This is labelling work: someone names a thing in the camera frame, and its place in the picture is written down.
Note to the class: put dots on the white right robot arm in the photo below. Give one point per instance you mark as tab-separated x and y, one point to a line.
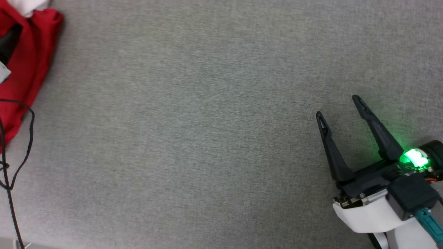
408	240

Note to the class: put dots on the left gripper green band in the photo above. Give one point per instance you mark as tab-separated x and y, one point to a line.
3	73

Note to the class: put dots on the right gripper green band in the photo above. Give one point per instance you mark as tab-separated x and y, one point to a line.
367	214

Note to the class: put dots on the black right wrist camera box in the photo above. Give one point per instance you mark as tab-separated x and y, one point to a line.
412	193

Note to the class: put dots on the red basketball jersey number 23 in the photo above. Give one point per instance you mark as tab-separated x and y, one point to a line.
31	58

